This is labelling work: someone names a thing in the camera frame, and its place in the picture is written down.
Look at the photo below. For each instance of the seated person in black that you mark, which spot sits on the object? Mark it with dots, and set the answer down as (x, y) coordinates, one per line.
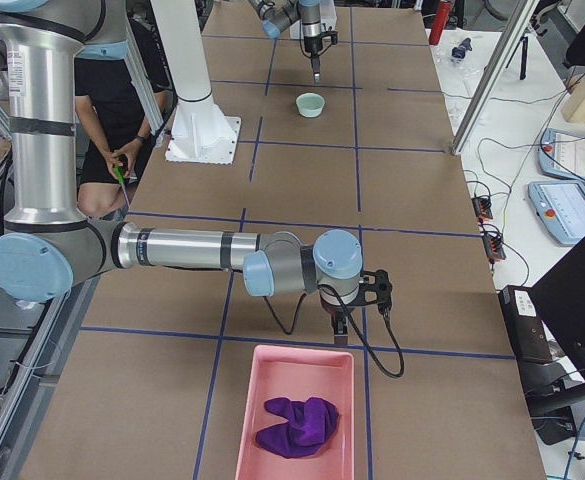
(110, 112)

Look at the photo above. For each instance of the far teach pendant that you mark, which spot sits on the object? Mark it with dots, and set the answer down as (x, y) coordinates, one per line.
(562, 155)

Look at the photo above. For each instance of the black computer box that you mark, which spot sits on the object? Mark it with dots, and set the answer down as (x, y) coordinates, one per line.
(524, 326)

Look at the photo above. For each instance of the teach pendant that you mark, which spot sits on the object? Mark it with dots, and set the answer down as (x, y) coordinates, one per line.
(560, 205)
(562, 155)

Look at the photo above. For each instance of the black monitor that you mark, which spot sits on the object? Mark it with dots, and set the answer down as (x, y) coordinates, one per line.
(559, 298)

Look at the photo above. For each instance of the purple cloth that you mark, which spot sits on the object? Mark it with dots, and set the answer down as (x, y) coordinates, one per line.
(308, 425)

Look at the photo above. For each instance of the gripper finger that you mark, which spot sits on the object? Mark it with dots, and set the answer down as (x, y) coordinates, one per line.
(340, 332)

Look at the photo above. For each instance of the pink plastic bin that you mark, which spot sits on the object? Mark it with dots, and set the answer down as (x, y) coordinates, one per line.
(298, 374)

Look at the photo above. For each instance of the aluminium frame post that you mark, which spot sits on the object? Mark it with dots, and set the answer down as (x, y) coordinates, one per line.
(514, 29)

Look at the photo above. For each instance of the red bottle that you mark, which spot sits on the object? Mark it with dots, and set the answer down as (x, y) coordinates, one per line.
(439, 22)

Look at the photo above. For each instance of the black tripod stand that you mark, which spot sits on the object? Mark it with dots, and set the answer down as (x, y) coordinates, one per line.
(524, 56)

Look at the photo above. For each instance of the mint green bowl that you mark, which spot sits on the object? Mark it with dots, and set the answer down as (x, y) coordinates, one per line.
(310, 105)

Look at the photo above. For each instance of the orange black connector board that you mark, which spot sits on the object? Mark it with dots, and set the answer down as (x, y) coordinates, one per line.
(482, 208)

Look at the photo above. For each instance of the green handled grabber tool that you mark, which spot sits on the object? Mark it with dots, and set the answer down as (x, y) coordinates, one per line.
(119, 171)

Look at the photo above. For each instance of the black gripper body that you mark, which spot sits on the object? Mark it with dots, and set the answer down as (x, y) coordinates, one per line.
(311, 44)
(337, 313)

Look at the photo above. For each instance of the near teach pendant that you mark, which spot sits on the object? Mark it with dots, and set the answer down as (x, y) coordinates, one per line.
(560, 205)

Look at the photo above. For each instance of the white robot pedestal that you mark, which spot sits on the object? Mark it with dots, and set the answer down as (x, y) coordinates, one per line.
(200, 132)

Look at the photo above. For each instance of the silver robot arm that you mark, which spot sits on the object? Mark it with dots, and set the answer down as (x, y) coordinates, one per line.
(49, 246)
(275, 20)

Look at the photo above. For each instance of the blue object on desk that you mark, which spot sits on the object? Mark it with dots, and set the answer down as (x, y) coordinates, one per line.
(460, 51)

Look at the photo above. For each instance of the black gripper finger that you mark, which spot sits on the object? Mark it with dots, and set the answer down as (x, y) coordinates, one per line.
(316, 68)

